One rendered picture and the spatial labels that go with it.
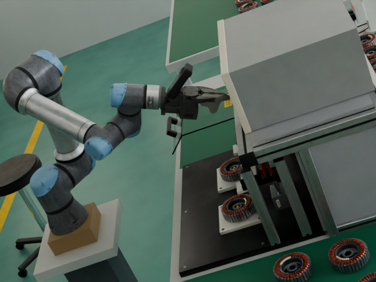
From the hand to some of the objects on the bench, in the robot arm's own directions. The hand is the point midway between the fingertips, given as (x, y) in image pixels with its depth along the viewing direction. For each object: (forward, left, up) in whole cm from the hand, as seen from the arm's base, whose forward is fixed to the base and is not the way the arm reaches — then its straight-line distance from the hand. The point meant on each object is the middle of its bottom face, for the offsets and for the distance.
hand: (225, 95), depth 216 cm
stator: (-10, -5, -40) cm, 42 cm away
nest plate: (-10, -5, -42) cm, 43 cm away
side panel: (+32, -21, -44) cm, 58 cm away
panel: (+14, +10, -42) cm, 45 cm away
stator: (+8, -36, -44) cm, 57 cm away
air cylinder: (+5, -3, -42) cm, 42 cm away
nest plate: (-12, +19, -42) cm, 47 cm away
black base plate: (-9, +8, -44) cm, 45 cm away
